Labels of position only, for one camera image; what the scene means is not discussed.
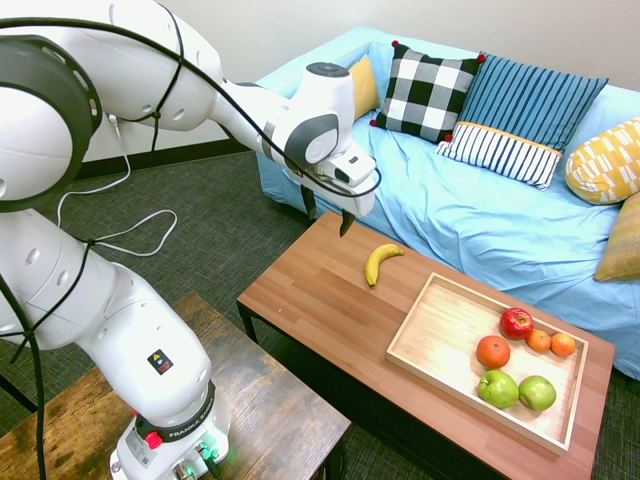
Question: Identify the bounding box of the yellow white patterned bolster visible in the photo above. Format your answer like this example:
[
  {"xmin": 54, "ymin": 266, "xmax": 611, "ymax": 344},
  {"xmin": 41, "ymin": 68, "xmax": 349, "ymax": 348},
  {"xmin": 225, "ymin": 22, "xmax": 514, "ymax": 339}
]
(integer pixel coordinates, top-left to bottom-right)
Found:
[{"xmin": 564, "ymin": 116, "xmax": 640, "ymax": 206}]

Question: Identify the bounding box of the black white checkered pillow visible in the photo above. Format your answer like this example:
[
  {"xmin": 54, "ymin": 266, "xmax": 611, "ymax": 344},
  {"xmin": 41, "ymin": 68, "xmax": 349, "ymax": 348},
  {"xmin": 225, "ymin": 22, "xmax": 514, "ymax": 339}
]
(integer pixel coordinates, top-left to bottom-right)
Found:
[{"xmin": 369, "ymin": 39, "xmax": 487, "ymax": 144}]

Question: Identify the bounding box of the light blue sofa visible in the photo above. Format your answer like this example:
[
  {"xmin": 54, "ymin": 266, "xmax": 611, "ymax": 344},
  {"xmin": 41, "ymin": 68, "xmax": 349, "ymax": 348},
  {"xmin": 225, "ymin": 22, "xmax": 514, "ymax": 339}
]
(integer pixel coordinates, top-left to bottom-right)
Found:
[{"xmin": 254, "ymin": 25, "xmax": 640, "ymax": 381}]

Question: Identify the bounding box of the white navy striped pillow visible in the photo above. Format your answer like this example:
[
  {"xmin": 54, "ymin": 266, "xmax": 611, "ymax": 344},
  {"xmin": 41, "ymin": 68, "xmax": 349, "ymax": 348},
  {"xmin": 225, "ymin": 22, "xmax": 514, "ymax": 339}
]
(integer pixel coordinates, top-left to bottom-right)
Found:
[{"xmin": 433, "ymin": 121, "xmax": 564, "ymax": 192}]

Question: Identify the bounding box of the white cable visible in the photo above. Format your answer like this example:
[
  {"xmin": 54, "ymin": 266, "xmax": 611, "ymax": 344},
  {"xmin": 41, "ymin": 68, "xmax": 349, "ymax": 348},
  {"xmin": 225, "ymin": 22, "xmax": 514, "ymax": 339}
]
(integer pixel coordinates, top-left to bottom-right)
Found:
[{"xmin": 55, "ymin": 113, "xmax": 179, "ymax": 259}]

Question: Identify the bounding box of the light wooden tray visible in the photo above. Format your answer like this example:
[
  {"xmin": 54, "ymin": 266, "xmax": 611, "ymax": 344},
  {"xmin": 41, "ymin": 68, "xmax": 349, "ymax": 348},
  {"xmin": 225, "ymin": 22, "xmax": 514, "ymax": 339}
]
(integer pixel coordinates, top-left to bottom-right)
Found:
[{"xmin": 384, "ymin": 272, "xmax": 590, "ymax": 457}]

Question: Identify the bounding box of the round green apple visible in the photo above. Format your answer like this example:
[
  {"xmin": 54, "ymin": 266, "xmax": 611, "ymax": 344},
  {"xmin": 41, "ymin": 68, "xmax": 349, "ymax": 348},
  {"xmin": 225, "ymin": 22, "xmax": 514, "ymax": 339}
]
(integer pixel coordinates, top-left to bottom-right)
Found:
[{"xmin": 517, "ymin": 374, "xmax": 558, "ymax": 413}]

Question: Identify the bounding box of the red apple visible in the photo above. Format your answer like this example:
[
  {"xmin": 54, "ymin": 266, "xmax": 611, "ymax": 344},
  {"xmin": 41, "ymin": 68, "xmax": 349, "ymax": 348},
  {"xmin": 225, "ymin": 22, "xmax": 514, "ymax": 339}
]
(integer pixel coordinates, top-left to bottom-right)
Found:
[{"xmin": 498, "ymin": 306, "xmax": 535, "ymax": 342}]

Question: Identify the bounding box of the small orange fruit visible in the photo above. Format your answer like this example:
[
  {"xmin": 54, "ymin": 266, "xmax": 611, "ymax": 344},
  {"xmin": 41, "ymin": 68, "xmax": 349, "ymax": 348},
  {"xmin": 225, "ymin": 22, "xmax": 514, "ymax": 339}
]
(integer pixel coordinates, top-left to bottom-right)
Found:
[
  {"xmin": 549, "ymin": 331, "xmax": 577, "ymax": 358},
  {"xmin": 526, "ymin": 329, "xmax": 552, "ymax": 353}
]

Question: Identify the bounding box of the plain mustard pillow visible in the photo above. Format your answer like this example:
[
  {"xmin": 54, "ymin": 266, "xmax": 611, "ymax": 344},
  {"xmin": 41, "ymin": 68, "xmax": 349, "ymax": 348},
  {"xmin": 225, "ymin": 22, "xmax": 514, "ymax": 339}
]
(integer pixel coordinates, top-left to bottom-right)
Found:
[{"xmin": 348, "ymin": 54, "xmax": 382, "ymax": 121}]

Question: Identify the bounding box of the dark rustic wooden table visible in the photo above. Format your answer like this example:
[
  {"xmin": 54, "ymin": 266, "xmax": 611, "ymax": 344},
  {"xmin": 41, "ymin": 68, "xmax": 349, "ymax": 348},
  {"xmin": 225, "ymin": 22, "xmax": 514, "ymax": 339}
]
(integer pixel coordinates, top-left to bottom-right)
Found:
[{"xmin": 0, "ymin": 291, "xmax": 352, "ymax": 480}]

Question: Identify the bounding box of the large orange fruit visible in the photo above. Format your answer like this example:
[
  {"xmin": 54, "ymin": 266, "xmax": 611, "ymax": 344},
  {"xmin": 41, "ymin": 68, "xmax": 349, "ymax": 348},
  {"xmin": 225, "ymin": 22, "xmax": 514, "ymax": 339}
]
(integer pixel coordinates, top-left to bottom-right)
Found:
[{"xmin": 475, "ymin": 334, "xmax": 512, "ymax": 370}]

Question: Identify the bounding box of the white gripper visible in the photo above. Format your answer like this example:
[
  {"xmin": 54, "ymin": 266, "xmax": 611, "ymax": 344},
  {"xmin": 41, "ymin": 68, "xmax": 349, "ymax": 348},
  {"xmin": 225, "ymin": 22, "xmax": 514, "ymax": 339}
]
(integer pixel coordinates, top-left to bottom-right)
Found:
[{"xmin": 298, "ymin": 146, "xmax": 378, "ymax": 240}]

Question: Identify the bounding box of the reddish wooden coffee table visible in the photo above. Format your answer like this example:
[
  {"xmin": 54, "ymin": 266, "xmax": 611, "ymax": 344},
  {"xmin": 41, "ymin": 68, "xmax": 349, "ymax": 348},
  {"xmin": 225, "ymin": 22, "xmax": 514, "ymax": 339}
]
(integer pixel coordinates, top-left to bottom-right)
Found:
[{"xmin": 236, "ymin": 209, "xmax": 617, "ymax": 480}]

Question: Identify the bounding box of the lumpy green apple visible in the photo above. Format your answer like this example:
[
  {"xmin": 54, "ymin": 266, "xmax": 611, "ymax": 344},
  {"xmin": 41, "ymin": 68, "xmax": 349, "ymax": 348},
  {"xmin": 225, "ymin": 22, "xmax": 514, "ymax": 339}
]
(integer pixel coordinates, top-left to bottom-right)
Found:
[{"xmin": 477, "ymin": 369, "xmax": 520, "ymax": 410}]

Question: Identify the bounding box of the tan striped pillow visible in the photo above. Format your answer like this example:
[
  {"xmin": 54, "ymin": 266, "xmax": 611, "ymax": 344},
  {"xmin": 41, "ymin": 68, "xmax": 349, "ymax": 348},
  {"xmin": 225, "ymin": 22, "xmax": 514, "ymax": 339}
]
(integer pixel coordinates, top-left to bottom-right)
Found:
[{"xmin": 593, "ymin": 192, "xmax": 640, "ymax": 284}]

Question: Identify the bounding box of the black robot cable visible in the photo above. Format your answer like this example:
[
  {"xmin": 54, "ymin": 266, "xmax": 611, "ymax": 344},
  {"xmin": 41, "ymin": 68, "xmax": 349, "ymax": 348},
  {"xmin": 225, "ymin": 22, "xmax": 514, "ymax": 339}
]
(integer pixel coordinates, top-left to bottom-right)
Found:
[{"xmin": 0, "ymin": 0, "xmax": 382, "ymax": 480}]

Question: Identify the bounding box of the blue striped pillow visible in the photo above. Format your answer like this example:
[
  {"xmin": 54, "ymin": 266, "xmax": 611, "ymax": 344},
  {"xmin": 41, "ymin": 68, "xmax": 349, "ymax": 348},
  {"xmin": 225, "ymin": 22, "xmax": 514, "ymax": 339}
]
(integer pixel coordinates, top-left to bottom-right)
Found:
[{"xmin": 457, "ymin": 52, "xmax": 610, "ymax": 154}]

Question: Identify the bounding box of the yellow banana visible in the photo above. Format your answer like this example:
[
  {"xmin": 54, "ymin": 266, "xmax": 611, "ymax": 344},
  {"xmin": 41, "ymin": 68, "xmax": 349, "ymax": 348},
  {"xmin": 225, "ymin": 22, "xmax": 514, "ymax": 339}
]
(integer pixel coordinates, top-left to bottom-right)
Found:
[{"xmin": 364, "ymin": 243, "xmax": 405, "ymax": 289}]

